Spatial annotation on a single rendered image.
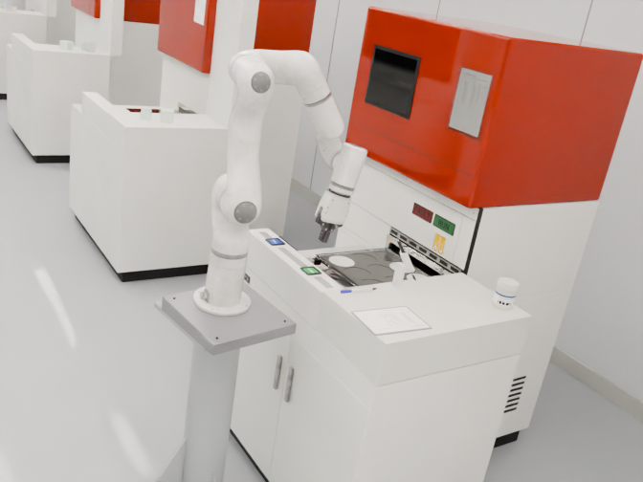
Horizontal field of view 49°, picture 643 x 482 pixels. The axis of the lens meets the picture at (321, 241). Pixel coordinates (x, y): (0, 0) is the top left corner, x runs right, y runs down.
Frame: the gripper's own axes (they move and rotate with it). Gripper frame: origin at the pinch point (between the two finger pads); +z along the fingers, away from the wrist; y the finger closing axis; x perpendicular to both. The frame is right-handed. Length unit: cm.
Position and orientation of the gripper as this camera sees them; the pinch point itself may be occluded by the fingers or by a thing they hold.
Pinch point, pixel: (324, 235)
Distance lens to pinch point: 232.8
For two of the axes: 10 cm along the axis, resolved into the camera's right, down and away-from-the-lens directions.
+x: 5.2, 3.8, -7.6
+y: -7.9, -1.2, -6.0
